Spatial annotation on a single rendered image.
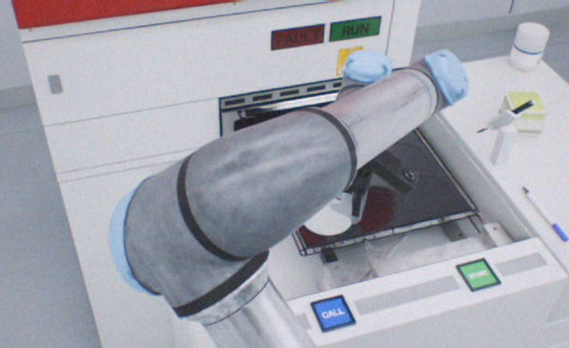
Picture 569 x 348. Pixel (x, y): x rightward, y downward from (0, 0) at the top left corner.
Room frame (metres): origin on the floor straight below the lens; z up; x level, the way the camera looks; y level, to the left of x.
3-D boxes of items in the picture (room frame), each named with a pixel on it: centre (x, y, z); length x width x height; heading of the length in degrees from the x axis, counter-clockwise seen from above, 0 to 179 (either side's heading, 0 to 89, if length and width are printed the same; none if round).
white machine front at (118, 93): (1.17, 0.12, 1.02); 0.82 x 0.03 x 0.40; 110
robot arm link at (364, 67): (0.88, -0.12, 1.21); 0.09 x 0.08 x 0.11; 166
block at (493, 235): (0.85, -0.41, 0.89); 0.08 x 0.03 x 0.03; 20
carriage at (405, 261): (0.79, -0.25, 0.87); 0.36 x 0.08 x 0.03; 110
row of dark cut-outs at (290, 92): (1.23, -0.05, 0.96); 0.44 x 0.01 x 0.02; 110
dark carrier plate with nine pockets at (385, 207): (1.03, -0.14, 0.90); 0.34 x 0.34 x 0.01; 20
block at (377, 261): (0.76, -0.18, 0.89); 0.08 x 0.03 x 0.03; 20
